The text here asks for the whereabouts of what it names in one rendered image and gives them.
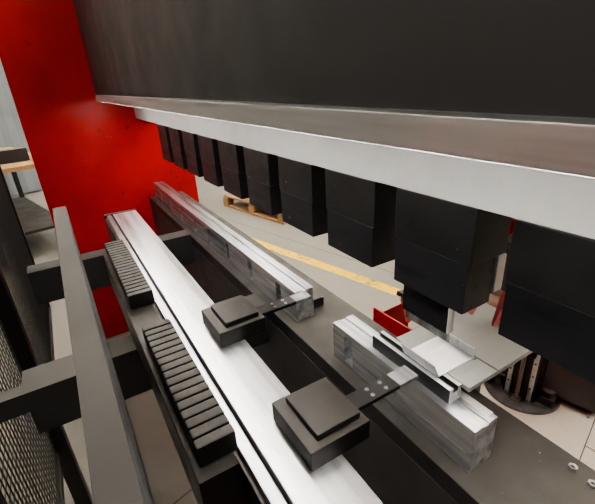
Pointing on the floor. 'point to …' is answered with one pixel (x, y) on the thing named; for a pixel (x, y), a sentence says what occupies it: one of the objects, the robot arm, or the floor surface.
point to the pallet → (250, 208)
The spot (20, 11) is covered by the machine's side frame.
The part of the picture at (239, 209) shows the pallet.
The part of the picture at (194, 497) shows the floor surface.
